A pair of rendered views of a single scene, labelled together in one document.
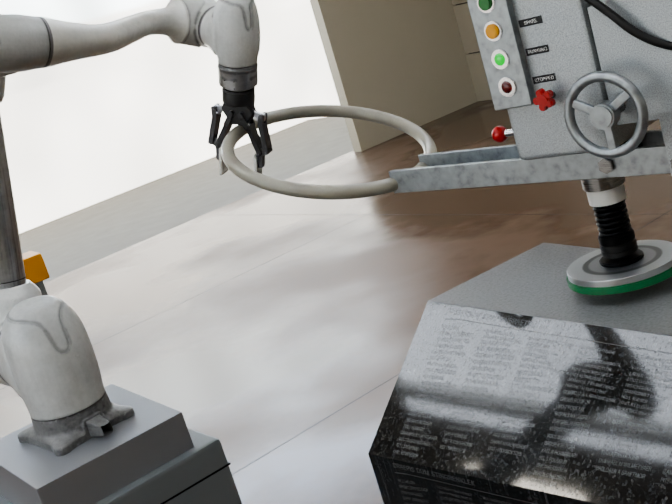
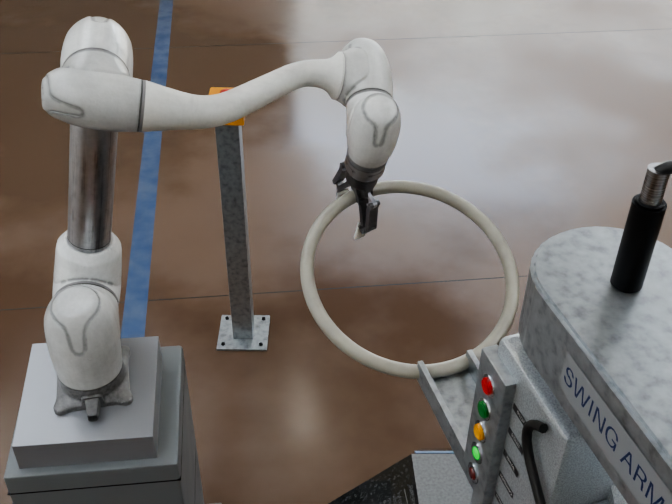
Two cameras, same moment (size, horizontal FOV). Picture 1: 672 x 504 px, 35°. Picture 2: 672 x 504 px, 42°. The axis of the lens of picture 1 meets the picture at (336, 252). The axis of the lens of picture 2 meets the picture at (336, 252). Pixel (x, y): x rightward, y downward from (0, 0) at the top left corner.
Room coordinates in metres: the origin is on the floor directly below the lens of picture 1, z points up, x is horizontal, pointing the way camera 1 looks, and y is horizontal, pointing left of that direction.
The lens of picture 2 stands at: (1.00, -0.57, 2.45)
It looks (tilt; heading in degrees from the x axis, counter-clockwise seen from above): 39 degrees down; 27
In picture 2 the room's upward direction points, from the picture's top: 1 degrees clockwise
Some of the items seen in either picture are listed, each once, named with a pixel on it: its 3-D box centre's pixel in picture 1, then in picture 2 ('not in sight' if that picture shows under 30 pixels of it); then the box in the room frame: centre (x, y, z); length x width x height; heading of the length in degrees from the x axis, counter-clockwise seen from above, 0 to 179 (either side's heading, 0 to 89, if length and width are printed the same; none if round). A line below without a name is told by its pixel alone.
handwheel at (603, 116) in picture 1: (614, 109); not in sight; (1.75, -0.52, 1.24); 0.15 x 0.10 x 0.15; 45
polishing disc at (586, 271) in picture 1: (622, 262); not in sight; (1.92, -0.52, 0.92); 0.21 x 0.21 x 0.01
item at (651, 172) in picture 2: not in sight; (641, 229); (1.92, -0.52, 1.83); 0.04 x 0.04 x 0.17
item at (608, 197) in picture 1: (605, 191); not in sight; (1.92, -0.52, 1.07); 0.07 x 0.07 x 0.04
